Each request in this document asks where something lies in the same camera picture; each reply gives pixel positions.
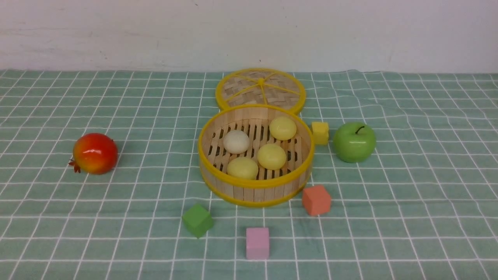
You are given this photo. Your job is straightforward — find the red pomegranate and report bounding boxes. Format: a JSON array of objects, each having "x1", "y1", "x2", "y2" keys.
[{"x1": 68, "y1": 133, "x2": 119, "y2": 174}]

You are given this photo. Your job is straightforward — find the green checkered tablecloth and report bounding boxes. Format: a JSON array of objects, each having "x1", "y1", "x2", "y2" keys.
[{"x1": 0, "y1": 70, "x2": 498, "y2": 280}]

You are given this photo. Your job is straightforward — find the pink cube block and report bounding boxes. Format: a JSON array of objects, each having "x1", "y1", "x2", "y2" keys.
[{"x1": 245, "y1": 227, "x2": 270, "y2": 260}]

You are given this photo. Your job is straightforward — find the orange cube block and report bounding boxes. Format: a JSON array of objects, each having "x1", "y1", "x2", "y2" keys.
[{"x1": 301, "y1": 185, "x2": 331, "y2": 216}]

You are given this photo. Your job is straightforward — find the woven bamboo steamer lid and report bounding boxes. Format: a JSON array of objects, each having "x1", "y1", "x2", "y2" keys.
[{"x1": 215, "y1": 68, "x2": 307, "y2": 115}]

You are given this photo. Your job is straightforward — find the yellow cube block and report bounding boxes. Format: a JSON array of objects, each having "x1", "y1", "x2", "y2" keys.
[{"x1": 311, "y1": 122, "x2": 329, "y2": 145}]

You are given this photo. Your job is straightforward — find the green cube block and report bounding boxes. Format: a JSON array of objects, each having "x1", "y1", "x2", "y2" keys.
[{"x1": 182, "y1": 203, "x2": 214, "y2": 239}]

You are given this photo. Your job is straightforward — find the green apple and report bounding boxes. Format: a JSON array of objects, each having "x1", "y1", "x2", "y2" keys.
[{"x1": 332, "y1": 122, "x2": 376, "y2": 163}]

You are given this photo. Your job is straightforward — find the bamboo steamer tray yellow rims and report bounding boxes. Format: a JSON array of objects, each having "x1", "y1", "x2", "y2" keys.
[{"x1": 197, "y1": 104, "x2": 315, "y2": 207}]

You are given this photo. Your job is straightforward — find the yellow bun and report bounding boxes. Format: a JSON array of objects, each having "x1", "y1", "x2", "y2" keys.
[
  {"x1": 226, "y1": 157, "x2": 259, "y2": 180},
  {"x1": 269, "y1": 116, "x2": 297, "y2": 141},
  {"x1": 257, "y1": 143, "x2": 288, "y2": 170}
]

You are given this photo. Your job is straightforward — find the yellow bun front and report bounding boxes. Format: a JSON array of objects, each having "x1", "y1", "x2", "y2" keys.
[{"x1": 257, "y1": 143, "x2": 288, "y2": 170}]

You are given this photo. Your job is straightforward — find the white bun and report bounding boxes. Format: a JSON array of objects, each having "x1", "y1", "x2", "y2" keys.
[{"x1": 223, "y1": 130, "x2": 250, "y2": 154}]

